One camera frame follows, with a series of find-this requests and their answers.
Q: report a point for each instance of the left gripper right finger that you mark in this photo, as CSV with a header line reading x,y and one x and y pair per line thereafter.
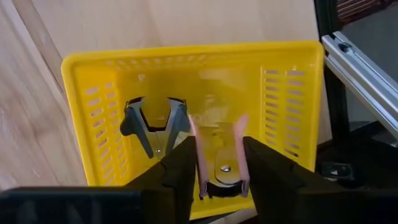
x,y
273,180

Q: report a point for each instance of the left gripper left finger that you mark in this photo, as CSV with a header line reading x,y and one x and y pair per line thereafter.
x,y
174,186

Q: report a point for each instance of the pink staple remover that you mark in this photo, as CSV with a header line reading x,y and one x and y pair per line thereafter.
x,y
227,161

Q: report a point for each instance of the black staple remover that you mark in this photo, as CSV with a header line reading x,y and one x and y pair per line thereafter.
x,y
136,124

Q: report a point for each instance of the yellow slotted basket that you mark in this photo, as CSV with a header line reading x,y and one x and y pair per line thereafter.
x,y
217,77

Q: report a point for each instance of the silver aluminium rail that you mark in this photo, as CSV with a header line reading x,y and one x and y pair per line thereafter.
x,y
357,71

